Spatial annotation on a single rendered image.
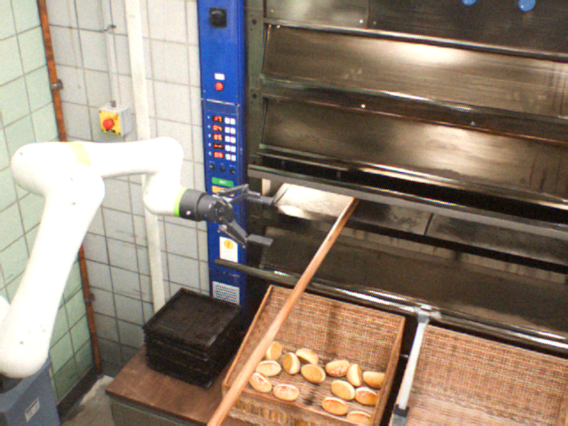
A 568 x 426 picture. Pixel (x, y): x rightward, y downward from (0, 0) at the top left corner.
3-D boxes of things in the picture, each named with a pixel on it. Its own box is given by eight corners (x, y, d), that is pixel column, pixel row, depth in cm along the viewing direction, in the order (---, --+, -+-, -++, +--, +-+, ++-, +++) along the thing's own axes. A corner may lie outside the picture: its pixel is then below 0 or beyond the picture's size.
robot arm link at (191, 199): (177, 225, 202) (176, 198, 198) (196, 207, 212) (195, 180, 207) (196, 230, 201) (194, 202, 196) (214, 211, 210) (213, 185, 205)
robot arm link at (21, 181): (27, 203, 164) (32, 153, 160) (-2, 186, 170) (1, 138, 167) (90, 193, 178) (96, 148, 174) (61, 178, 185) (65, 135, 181)
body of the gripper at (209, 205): (209, 189, 204) (237, 195, 201) (209, 214, 208) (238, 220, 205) (197, 200, 198) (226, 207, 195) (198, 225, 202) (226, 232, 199)
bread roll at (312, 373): (320, 386, 263) (325, 385, 268) (326, 368, 264) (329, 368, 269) (297, 377, 267) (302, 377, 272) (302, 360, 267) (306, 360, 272)
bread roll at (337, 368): (350, 358, 269) (353, 370, 266) (347, 364, 274) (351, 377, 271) (325, 361, 267) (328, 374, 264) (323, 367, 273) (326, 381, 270)
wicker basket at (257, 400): (269, 335, 292) (269, 281, 278) (400, 369, 275) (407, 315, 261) (220, 415, 253) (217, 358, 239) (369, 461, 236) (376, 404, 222)
